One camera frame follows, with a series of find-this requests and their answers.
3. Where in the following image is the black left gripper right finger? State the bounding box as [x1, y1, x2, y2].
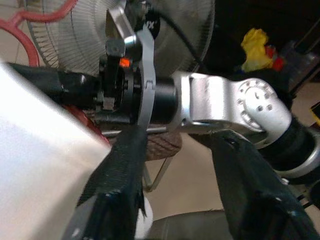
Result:
[211, 129, 318, 240]

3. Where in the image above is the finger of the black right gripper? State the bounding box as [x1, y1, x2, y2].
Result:
[6, 61, 101, 111]

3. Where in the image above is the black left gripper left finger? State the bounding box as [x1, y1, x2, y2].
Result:
[62, 127, 151, 240]

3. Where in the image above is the red wire clothes hanger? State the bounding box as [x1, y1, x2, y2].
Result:
[0, 7, 112, 150]

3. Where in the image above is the white t-shirt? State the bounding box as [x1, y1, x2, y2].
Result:
[0, 61, 112, 240]

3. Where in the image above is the dark patterned floor mat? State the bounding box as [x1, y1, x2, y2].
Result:
[144, 133, 182, 162]

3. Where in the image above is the yellow crumpled cloth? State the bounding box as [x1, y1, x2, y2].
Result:
[241, 27, 273, 71]

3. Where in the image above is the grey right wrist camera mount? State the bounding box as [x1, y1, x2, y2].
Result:
[104, 0, 161, 132]

